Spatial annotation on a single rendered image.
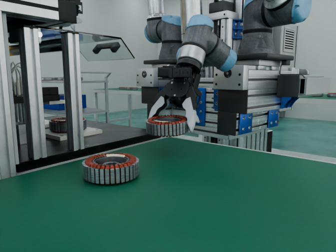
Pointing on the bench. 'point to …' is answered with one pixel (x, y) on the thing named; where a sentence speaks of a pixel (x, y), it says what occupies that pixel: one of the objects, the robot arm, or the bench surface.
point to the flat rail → (52, 47)
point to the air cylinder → (21, 133)
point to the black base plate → (91, 144)
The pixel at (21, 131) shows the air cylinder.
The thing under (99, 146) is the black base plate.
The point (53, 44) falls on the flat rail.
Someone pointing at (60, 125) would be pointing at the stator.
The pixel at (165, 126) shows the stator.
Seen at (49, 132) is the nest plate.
